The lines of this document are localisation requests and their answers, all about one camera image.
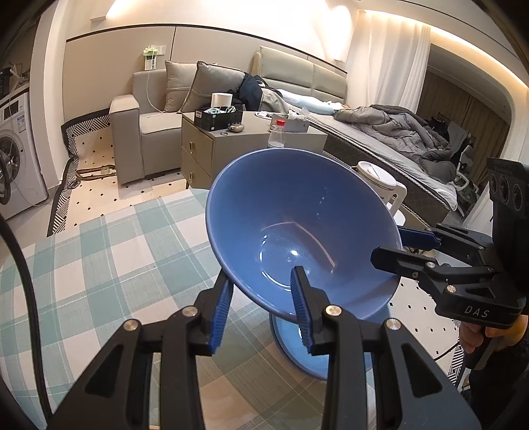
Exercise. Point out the white wall device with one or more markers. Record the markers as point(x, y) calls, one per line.
point(152, 58)

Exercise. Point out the dark blue jacket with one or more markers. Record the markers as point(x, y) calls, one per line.
point(250, 89)

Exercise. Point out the beige sofa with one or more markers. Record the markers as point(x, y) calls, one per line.
point(128, 140)

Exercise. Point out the white plastic stool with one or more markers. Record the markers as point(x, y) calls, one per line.
point(376, 175)

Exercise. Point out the blue bowl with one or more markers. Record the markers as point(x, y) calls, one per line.
point(289, 343)
point(268, 198)

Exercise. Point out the grey duvet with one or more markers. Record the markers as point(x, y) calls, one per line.
point(392, 124)

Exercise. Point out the white washing machine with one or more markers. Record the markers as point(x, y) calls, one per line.
point(24, 165)

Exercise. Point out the light blue pillow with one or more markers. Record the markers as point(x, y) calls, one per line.
point(306, 101)

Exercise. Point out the clear plastic water bottle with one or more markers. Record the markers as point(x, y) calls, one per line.
point(277, 136)

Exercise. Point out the white curtain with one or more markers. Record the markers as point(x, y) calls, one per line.
point(392, 53)

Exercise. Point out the white cylinder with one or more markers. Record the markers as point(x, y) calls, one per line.
point(222, 100)

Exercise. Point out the white tissue box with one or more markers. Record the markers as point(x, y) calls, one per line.
point(297, 124)

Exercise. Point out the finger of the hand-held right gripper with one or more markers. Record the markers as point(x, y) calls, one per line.
point(396, 258)
point(417, 239)

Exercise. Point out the bed with beige headboard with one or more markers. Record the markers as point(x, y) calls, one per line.
point(297, 66)

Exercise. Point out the teal checked tablecloth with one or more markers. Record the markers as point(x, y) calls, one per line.
point(103, 268)

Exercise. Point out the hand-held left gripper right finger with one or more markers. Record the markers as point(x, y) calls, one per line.
point(299, 310)

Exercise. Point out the light beige cushion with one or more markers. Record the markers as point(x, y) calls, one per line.
point(177, 87)

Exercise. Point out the person's right hand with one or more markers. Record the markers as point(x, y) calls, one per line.
point(469, 337)

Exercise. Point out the brown curtain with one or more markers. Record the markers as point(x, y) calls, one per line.
point(454, 99)

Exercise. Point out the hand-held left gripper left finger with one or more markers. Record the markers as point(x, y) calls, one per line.
point(219, 314)

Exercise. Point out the beige nightstand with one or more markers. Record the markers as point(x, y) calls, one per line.
point(198, 153)

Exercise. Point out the grey cushion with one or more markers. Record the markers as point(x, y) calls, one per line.
point(210, 80)

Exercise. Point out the black storage box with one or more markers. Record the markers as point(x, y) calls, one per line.
point(215, 120)

